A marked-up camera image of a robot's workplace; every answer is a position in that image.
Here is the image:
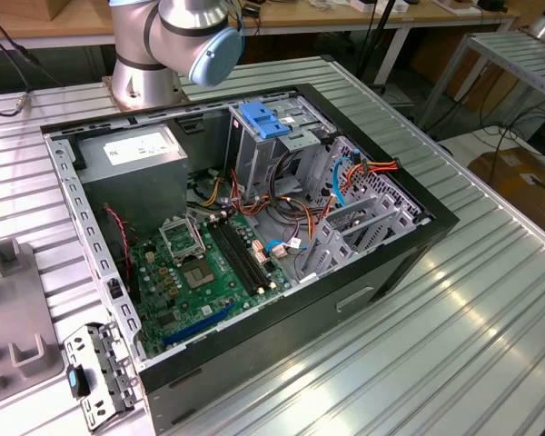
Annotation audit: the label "green motherboard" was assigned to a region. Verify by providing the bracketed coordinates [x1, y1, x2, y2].
[129, 212, 292, 361]

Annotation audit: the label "orange red power wire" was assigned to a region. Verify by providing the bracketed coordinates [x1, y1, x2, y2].
[340, 154, 401, 192]

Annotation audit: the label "red black twisted wire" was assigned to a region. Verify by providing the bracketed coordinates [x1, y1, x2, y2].
[102, 204, 134, 292]

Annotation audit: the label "RAM slot white clips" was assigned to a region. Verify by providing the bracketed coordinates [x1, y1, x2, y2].
[213, 218, 267, 293]
[226, 214, 279, 288]

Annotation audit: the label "blue black bracket latch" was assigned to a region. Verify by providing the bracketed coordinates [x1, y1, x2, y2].
[65, 365, 92, 400]

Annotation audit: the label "grey parts rack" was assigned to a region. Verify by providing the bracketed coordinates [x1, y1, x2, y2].
[0, 239, 68, 412]

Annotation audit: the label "grey metal drive cage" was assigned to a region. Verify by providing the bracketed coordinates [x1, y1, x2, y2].
[224, 96, 338, 203]

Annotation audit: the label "blue plastic drive latch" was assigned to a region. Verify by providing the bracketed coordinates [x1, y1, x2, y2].
[237, 102, 292, 141]

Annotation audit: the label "grey power supply unit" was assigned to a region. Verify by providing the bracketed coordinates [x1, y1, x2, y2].
[74, 123, 191, 237]

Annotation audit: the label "wooden desk white frame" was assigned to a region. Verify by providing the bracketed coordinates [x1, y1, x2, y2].
[0, 0, 521, 54]

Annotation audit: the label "RAM slot black clips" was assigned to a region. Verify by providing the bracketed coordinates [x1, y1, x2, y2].
[207, 220, 261, 295]
[220, 216, 273, 291]

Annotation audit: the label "blue data wire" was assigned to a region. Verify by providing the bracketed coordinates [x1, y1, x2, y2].
[263, 148, 363, 258]

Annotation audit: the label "black cable silver plug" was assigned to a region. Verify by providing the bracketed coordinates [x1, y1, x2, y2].
[0, 22, 35, 117]

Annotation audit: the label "large cardboard box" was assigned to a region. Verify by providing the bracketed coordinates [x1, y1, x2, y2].
[467, 147, 545, 231]

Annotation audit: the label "metal slat side table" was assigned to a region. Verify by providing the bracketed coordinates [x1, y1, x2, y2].
[417, 26, 545, 133]

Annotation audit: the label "multicolour supply wire bundle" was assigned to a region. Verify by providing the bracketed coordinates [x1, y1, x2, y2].
[185, 149, 337, 246]

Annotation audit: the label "black open PC case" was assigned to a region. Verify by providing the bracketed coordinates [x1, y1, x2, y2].
[39, 83, 461, 435]

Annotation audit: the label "grey metal slot bracket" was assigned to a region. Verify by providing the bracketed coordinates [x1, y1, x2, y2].
[62, 320, 145, 432]

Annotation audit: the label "CPU socket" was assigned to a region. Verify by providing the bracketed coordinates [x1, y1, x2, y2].
[183, 260, 218, 292]

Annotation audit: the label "small brown box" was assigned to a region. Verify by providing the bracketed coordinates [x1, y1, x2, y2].
[45, 0, 69, 23]

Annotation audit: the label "blue expansion slot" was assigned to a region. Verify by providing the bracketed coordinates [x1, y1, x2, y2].
[162, 302, 238, 347]

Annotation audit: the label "grey metal disk bay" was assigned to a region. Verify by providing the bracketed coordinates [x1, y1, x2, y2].
[297, 194, 432, 285]

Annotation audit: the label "metal socket cover frame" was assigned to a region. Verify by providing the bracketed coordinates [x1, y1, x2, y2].
[157, 216, 209, 266]

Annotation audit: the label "thin metal locking lever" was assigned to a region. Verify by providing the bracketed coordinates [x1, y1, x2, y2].
[186, 213, 209, 264]

